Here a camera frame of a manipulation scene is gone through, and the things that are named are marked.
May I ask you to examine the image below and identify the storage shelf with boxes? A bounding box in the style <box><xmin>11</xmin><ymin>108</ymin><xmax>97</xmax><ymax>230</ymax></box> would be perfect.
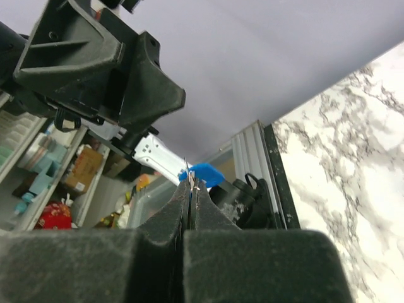
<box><xmin>1</xmin><ymin>97</ymin><xmax>130</xmax><ymax>234</ymax></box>

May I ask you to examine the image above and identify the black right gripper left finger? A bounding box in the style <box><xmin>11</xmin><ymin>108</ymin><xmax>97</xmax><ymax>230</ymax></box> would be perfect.
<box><xmin>1</xmin><ymin>182</ymin><xmax>189</xmax><ymax>302</ymax></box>

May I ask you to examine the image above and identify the blue plastic key tag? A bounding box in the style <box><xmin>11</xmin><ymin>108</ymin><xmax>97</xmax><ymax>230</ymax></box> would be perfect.
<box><xmin>189</xmin><ymin>163</ymin><xmax>225</xmax><ymax>188</ymax></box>

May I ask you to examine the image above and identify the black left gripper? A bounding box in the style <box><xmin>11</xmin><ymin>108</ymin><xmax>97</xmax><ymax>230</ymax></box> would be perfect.
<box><xmin>1</xmin><ymin>1</ymin><xmax>186</xmax><ymax>129</ymax></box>

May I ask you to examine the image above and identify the black table front rail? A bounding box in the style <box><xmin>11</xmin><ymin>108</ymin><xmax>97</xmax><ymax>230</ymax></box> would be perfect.
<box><xmin>263</xmin><ymin>125</ymin><xmax>300</xmax><ymax>229</ymax></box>

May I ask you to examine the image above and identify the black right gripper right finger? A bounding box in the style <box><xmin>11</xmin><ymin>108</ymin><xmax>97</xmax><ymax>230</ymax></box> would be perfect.
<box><xmin>183</xmin><ymin>184</ymin><xmax>353</xmax><ymax>302</ymax></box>

